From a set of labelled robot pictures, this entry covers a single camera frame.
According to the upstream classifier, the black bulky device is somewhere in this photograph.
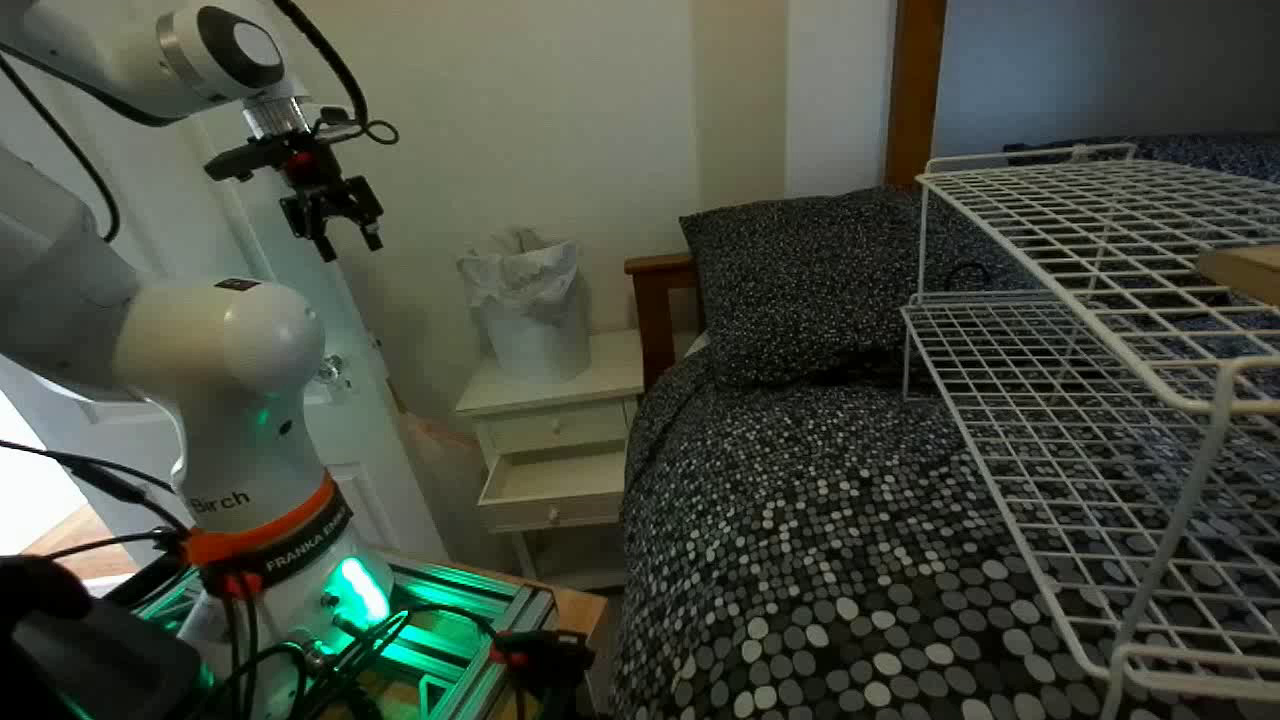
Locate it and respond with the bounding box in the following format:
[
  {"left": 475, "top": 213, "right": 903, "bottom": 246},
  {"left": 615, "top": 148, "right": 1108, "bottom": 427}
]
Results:
[{"left": 0, "top": 551, "right": 209, "bottom": 720}]

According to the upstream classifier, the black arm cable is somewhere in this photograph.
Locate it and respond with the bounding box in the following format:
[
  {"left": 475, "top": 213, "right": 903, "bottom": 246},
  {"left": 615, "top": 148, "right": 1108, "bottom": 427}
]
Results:
[{"left": 271, "top": 0, "right": 405, "bottom": 153}]

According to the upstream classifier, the dark dotted pillow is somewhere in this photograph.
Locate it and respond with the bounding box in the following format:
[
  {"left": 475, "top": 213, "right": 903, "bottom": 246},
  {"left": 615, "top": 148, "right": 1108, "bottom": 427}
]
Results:
[{"left": 676, "top": 184, "right": 995, "bottom": 390}]

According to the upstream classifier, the small white cabinet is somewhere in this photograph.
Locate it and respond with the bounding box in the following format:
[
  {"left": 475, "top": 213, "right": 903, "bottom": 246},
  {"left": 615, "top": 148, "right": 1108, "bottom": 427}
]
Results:
[{"left": 456, "top": 327, "right": 651, "bottom": 585}]

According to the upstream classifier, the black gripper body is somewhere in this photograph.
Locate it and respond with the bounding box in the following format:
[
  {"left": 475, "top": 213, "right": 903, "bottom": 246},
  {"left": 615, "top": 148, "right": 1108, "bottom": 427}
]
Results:
[{"left": 279, "top": 170, "right": 388, "bottom": 245}]

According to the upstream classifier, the black red-handled clamp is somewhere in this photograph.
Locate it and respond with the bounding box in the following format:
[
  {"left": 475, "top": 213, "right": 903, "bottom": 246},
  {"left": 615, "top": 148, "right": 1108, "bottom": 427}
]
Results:
[{"left": 483, "top": 626, "right": 600, "bottom": 687}]

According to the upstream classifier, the white crumpled bag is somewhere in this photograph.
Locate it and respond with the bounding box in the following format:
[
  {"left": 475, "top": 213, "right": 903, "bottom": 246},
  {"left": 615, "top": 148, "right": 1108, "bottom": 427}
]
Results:
[{"left": 456, "top": 224, "right": 591, "bottom": 388}]

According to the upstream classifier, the white closed cabinet drawer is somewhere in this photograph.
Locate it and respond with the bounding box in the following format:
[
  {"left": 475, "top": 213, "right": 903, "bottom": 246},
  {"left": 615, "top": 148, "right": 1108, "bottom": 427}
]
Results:
[{"left": 472, "top": 398, "right": 632, "bottom": 459}]

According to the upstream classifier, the dark dotted bed cover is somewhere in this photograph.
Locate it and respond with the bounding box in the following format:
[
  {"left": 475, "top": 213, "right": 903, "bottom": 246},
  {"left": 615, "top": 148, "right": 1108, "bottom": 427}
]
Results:
[{"left": 605, "top": 127, "right": 1280, "bottom": 720}]

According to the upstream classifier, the brown wooden headboard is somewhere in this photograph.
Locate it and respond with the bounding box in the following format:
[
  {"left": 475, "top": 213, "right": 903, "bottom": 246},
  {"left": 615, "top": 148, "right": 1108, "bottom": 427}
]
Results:
[{"left": 624, "top": 253, "right": 706, "bottom": 390}]

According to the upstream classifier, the black base cable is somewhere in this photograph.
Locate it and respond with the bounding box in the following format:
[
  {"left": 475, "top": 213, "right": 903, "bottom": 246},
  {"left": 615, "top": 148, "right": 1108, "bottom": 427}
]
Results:
[{"left": 0, "top": 435, "right": 193, "bottom": 562}]

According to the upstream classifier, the brown wooden door frame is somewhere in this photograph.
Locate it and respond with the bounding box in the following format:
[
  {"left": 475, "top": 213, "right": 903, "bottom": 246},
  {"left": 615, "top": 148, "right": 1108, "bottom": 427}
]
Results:
[{"left": 882, "top": 0, "right": 952, "bottom": 190}]

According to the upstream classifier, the green-lit metal base frame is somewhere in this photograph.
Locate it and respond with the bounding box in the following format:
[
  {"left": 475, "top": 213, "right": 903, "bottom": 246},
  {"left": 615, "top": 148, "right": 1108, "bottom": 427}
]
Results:
[{"left": 126, "top": 555, "right": 611, "bottom": 720}]

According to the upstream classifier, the light wooden board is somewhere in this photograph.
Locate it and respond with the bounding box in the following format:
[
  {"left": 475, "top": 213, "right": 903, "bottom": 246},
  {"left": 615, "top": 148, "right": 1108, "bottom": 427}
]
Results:
[{"left": 1194, "top": 245, "right": 1280, "bottom": 310}]

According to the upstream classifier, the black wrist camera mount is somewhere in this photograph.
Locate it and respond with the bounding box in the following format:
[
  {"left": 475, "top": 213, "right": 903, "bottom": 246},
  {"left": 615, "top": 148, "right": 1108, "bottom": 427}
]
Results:
[{"left": 202, "top": 123, "right": 336, "bottom": 187}]

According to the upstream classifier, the white wire shelf rack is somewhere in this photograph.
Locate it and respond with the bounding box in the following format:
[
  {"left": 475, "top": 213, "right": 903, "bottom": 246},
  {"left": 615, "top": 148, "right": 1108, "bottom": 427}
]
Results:
[{"left": 899, "top": 139, "right": 1280, "bottom": 720}]

